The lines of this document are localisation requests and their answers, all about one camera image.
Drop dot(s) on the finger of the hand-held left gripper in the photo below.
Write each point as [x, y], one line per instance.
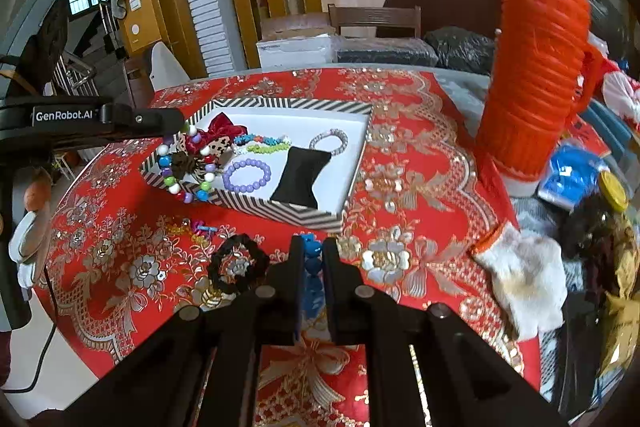
[145, 119]

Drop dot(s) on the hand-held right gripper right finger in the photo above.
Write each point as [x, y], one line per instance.
[339, 287]

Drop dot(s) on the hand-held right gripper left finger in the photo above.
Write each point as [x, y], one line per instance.
[292, 287]

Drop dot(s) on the red hair bow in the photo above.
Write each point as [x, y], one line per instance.
[217, 127]

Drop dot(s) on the leopard print hair bow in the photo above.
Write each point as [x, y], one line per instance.
[219, 150]

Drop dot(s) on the striped jewelry box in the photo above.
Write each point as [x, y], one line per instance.
[345, 127]

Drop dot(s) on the person's left hand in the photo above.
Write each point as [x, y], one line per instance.
[36, 199]

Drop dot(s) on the dark wooden chair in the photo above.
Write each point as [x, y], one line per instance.
[137, 79]

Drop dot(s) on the metal stair railing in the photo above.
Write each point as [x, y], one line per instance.
[75, 74]

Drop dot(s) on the black scrunchie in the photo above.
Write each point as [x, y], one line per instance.
[253, 248]

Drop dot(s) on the colourful hair clip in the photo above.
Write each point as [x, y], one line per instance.
[201, 227]

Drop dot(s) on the red floral tablecloth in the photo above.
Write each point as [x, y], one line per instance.
[425, 207]

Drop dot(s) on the brown cardboard box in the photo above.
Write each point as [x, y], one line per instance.
[295, 26]

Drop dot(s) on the white crumpled cloth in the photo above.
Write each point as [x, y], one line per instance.
[525, 277]

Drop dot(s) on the black wrapped box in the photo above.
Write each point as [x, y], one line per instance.
[385, 53]

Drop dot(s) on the slatted wooden chair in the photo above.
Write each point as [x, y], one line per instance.
[375, 19]

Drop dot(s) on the dark fluffy item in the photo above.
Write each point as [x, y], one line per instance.
[585, 227]

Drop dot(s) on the blue plastic packet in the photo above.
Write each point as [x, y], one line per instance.
[572, 177]

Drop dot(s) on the black plastic bag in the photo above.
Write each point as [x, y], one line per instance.
[607, 17]
[460, 49]

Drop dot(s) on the glass jar yellow lid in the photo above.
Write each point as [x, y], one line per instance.
[620, 257]

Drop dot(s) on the orange thermos flask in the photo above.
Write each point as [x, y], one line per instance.
[535, 57]

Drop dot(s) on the red white plastic bag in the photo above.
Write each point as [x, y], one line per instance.
[622, 89]

